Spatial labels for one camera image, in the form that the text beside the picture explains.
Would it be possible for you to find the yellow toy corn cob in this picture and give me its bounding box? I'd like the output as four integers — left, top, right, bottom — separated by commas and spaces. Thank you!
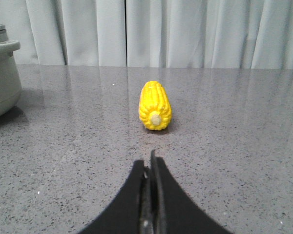
139, 81, 172, 131

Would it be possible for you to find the pale green electric pot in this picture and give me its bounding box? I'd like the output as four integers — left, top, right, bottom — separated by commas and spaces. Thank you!
0, 40, 22, 116

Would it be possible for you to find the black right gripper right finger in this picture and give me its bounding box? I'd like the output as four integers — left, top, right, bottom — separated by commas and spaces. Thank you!
150, 150, 230, 234

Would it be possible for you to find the white pleated curtain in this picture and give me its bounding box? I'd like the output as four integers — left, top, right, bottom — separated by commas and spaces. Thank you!
0, 0, 293, 69

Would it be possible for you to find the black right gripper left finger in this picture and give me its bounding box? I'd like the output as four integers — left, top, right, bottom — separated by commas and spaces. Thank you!
80, 160, 144, 234

